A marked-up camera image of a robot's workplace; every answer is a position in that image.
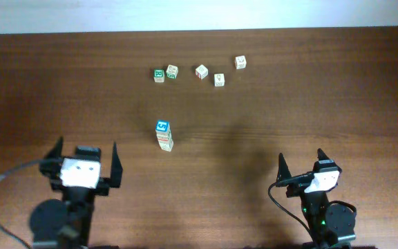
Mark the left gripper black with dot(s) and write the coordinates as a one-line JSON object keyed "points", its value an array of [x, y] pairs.
{"points": [[102, 185]]}

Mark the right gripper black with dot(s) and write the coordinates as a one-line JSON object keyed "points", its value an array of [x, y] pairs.
{"points": [[297, 182]]}

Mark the wooden J block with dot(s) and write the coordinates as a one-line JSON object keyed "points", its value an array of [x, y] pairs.
{"points": [[162, 126]]}

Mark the red E letter block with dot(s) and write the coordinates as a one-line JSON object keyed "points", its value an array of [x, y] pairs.
{"points": [[164, 135]]}

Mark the red A letter block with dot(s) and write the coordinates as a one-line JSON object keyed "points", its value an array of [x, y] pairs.
{"points": [[167, 143]]}

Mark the wooden block with drawing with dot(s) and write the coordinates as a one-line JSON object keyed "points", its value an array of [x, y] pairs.
{"points": [[166, 147]]}

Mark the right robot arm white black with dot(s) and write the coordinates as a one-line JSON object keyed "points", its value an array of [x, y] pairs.
{"points": [[330, 224]]}

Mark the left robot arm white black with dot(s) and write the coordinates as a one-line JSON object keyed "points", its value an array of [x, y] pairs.
{"points": [[66, 223]]}

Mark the green R letter block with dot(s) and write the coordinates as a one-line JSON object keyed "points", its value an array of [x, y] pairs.
{"points": [[158, 75]]}

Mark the wooden block far right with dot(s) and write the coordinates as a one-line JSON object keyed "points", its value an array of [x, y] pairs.
{"points": [[240, 62]]}

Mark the wooden block bulb drawing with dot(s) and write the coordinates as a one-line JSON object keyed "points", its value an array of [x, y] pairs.
{"points": [[219, 79]]}

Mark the green edged wooden block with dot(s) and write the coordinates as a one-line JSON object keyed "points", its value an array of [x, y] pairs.
{"points": [[172, 71]]}

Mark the wooden block circle drawing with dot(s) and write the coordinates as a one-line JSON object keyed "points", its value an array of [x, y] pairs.
{"points": [[201, 71]]}

